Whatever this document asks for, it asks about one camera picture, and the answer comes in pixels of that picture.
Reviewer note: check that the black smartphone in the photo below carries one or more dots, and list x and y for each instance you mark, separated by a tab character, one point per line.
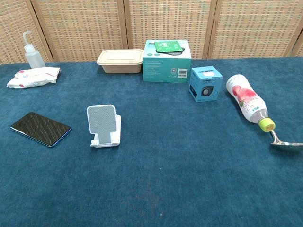
40	128

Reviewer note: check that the teal product box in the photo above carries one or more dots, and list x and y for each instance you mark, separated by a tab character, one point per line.
166	67

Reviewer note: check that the white phone stand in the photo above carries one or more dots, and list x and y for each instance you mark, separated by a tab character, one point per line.
103	125

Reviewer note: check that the small blue speaker box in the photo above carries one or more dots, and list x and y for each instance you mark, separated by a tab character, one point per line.
205	84

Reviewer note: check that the blue table cloth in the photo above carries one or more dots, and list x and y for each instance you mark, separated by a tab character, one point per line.
165	153

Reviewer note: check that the beige lidded food container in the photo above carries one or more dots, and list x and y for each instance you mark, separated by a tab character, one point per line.
120	62

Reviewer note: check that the green sachet packet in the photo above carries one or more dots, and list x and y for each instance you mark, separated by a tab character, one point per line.
168	46

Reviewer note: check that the pink labelled drink bottle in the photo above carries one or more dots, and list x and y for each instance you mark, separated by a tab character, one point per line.
246	99

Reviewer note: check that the white wet wipes pack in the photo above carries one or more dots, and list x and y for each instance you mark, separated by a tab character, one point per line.
33	76

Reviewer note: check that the clear squeeze wash bottle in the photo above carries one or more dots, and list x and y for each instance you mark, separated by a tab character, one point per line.
34	56

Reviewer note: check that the woven rattan folding screen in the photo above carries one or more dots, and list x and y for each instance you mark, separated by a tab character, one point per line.
248	26

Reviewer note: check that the metal spoon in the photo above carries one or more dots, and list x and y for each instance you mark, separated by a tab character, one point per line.
285	144

